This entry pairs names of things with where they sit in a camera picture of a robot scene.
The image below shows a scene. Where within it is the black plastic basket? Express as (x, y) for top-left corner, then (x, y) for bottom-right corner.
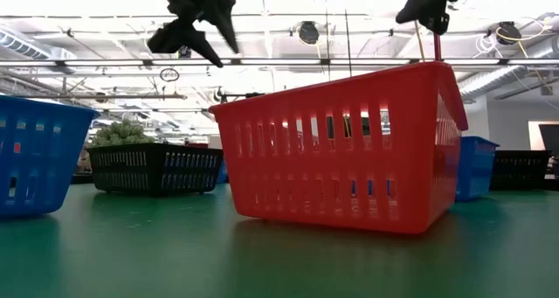
(489, 151), (552, 191)
(86, 142), (224, 198)
(493, 149), (552, 155)

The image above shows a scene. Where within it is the red plastic basket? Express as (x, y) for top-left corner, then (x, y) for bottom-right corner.
(208, 60), (469, 236)

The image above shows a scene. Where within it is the long ceiling light strip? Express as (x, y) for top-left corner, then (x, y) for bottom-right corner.
(0, 58), (559, 67)

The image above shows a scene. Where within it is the green succulent in patterned pot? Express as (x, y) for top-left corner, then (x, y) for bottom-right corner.
(89, 118), (157, 149)

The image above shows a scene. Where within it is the green table mat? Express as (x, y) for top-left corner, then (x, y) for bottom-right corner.
(0, 182), (559, 298)

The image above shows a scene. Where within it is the yellow hanging cable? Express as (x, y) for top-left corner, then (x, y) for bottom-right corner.
(413, 20), (427, 63)

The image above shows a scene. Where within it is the hanging black wire ring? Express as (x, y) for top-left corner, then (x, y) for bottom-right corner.
(159, 67), (181, 83)

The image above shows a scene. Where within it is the thick black hanging cable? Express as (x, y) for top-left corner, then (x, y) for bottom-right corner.
(340, 0), (354, 79)

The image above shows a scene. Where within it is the black rig frame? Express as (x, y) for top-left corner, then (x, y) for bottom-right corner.
(217, 90), (266, 105)

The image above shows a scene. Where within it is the thin black hanging cable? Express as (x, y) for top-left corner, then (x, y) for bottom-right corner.
(323, 0), (332, 83)

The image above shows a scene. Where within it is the silver air duct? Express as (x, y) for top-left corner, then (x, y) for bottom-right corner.
(457, 35), (559, 105)
(0, 24), (78, 74)

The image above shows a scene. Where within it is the dark wall screen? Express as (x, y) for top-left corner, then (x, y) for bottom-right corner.
(527, 120), (559, 156)

